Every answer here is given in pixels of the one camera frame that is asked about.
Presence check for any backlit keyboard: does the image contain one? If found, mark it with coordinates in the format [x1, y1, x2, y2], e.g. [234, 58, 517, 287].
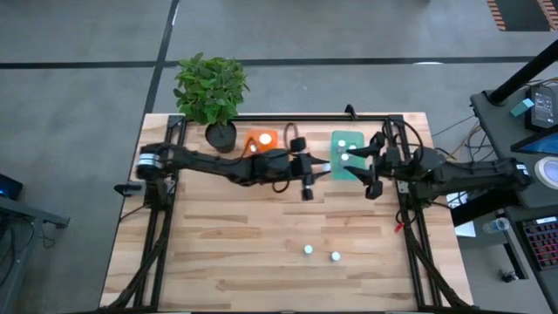
[521, 215, 558, 271]

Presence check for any small teal box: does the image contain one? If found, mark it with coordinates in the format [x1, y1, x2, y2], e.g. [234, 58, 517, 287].
[510, 98, 536, 118]

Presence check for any black power adapter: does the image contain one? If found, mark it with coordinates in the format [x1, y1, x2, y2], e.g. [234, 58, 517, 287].
[525, 85, 557, 132]

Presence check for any green potted plant black pot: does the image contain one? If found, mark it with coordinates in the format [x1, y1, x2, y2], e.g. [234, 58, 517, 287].
[173, 51, 252, 154]

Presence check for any round white device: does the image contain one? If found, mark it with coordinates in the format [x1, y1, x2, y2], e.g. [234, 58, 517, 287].
[534, 155, 558, 191]

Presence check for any clear water bottle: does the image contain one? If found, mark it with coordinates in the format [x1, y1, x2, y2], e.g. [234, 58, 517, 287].
[481, 216, 512, 235]

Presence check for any white paper sheet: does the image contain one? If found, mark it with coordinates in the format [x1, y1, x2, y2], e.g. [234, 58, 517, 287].
[453, 221, 479, 239]

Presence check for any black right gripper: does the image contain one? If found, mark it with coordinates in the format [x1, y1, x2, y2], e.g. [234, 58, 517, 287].
[346, 130, 405, 201]

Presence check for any teal translucent plastic bin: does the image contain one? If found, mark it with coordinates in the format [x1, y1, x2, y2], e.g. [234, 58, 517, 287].
[330, 129, 367, 181]

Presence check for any black device blue light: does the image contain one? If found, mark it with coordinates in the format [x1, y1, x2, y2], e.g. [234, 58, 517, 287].
[0, 173, 25, 201]

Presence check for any orange black striped mat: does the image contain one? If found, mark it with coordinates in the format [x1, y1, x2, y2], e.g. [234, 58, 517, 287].
[487, 0, 558, 32]

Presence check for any bundle of loose cables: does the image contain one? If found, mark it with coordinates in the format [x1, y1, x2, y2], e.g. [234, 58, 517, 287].
[431, 113, 493, 162]

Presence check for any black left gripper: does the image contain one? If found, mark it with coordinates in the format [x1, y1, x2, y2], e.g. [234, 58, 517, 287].
[287, 137, 332, 201]

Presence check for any grey metal cart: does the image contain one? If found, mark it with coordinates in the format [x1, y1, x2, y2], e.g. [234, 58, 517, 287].
[0, 195, 71, 314]

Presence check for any black aluminium table frame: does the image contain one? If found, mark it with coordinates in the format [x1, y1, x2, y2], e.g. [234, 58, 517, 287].
[99, 113, 470, 314]

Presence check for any orange translucent plastic bin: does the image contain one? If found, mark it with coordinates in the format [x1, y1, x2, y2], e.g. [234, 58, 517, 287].
[242, 128, 280, 154]

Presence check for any black side table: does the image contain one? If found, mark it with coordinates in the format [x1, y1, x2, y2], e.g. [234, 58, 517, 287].
[451, 85, 558, 314]

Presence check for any black table clamp handle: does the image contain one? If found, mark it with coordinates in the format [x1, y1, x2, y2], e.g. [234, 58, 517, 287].
[113, 182, 143, 197]

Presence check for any black metal pole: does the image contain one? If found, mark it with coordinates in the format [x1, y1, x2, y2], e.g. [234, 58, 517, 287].
[487, 41, 558, 106]

